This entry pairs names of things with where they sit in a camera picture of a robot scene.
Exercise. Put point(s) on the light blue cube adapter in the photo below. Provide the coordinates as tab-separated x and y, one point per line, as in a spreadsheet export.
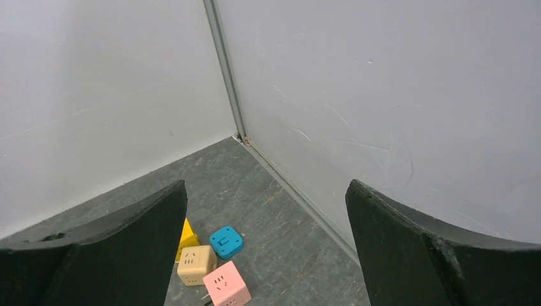
226	242

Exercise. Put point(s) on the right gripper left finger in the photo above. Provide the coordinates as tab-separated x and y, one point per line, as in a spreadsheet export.
123	258

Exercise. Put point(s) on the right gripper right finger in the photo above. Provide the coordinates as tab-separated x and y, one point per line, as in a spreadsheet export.
410	258

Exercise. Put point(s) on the light pink cube adapter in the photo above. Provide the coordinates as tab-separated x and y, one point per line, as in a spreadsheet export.
226	287

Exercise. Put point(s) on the aluminium corner post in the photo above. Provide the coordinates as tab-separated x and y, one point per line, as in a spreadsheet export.
211	9

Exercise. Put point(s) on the yellow cube adapter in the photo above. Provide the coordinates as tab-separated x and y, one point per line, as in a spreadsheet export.
188	239

